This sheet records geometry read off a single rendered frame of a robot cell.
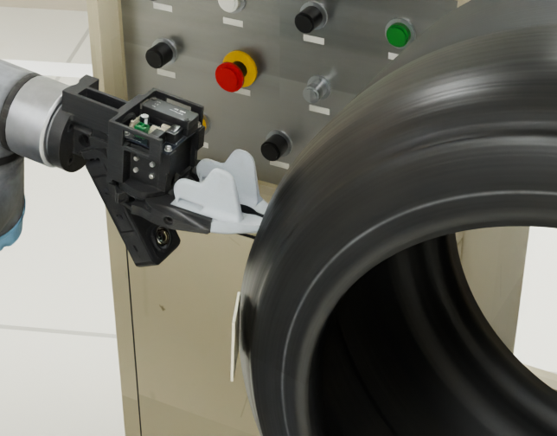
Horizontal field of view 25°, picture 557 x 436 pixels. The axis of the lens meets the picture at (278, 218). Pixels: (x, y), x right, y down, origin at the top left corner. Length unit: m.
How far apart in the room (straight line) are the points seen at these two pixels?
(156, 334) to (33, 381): 0.94
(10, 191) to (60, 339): 1.81
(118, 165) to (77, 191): 2.48
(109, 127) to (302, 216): 0.23
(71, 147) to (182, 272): 0.78
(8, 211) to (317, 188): 0.40
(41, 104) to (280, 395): 0.34
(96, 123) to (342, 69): 0.61
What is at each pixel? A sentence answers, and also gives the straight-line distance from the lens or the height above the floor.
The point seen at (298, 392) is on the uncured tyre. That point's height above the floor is 1.19.
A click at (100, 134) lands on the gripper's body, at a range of 1.11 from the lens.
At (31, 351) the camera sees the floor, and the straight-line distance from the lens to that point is 2.98.
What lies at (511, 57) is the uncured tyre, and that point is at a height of 1.47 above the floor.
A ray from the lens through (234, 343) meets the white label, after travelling 0.99.
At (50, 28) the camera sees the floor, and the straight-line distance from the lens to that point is 4.57.
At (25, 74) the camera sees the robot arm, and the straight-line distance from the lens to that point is 1.15.
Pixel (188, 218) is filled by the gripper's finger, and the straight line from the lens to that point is 1.07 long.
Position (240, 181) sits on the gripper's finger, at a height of 1.27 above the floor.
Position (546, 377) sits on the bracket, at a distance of 1.40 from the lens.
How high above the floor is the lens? 1.82
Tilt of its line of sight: 32 degrees down
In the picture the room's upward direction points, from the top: straight up
